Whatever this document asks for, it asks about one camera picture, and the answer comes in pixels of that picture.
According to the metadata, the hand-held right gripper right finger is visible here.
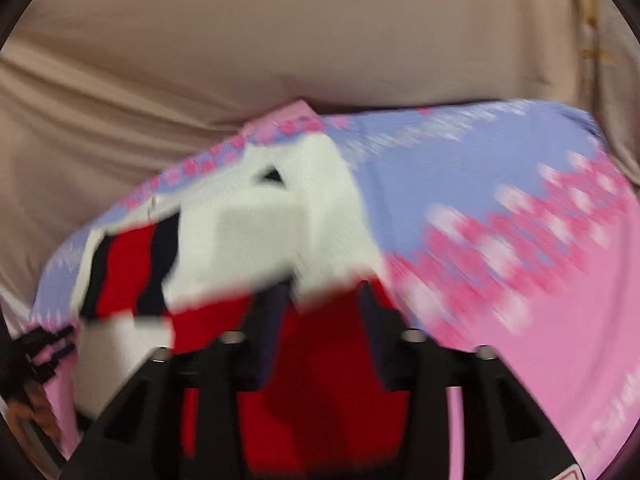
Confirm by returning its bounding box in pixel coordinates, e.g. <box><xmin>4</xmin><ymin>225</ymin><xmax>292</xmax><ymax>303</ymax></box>
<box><xmin>356</xmin><ymin>280</ymin><xmax>586</xmax><ymax>480</ymax></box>

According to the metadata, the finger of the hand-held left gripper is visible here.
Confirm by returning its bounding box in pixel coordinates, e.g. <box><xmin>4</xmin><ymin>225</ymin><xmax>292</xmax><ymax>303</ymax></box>
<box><xmin>0</xmin><ymin>325</ymin><xmax>78</xmax><ymax>398</ymax></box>

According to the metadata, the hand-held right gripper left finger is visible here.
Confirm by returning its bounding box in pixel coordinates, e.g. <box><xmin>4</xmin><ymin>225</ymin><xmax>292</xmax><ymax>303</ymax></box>
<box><xmin>61</xmin><ymin>280</ymin><xmax>293</xmax><ymax>480</ymax></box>

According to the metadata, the red white knit garment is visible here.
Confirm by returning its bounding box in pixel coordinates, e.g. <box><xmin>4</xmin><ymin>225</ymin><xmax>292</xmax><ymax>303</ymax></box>
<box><xmin>70</xmin><ymin>136</ymin><xmax>426</xmax><ymax>480</ymax></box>

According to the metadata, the person's left hand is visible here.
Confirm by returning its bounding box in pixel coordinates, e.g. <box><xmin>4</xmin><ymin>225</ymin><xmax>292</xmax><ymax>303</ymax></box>
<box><xmin>7</xmin><ymin>380</ymin><xmax>63</xmax><ymax>441</ymax></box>

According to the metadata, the pink lilac printed blanket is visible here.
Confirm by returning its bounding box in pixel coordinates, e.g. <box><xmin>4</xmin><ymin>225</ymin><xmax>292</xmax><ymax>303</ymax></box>
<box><xmin>31</xmin><ymin>100</ymin><xmax>640</xmax><ymax>480</ymax></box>

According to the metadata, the beige bed sheet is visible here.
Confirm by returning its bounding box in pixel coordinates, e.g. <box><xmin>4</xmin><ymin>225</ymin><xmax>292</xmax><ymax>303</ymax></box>
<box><xmin>0</xmin><ymin>0</ymin><xmax>640</xmax><ymax>331</ymax></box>

